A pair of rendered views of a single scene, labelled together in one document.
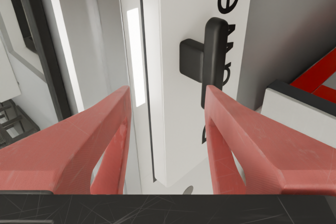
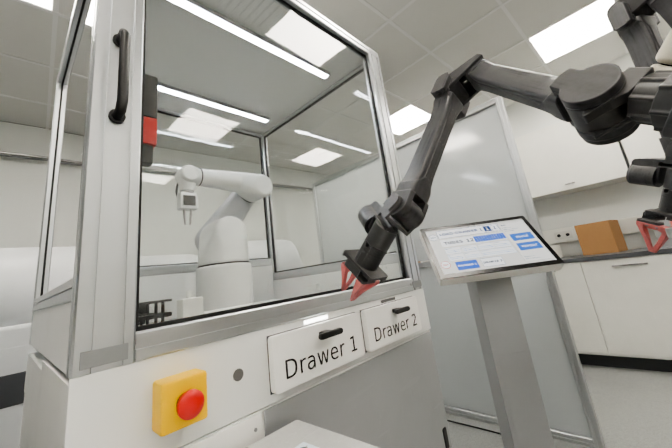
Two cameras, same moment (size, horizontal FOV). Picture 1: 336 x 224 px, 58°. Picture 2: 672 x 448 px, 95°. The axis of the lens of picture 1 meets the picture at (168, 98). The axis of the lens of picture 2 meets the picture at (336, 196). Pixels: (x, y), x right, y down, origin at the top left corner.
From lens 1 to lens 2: 0.80 m
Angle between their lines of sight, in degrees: 100
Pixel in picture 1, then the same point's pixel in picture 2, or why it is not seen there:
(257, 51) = (306, 409)
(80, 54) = (321, 299)
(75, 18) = (327, 298)
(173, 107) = (308, 332)
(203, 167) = (250, 386)
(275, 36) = not seen: hidden behind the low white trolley
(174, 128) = (300, 335)
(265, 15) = (320, 404)
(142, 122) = (297, 324)
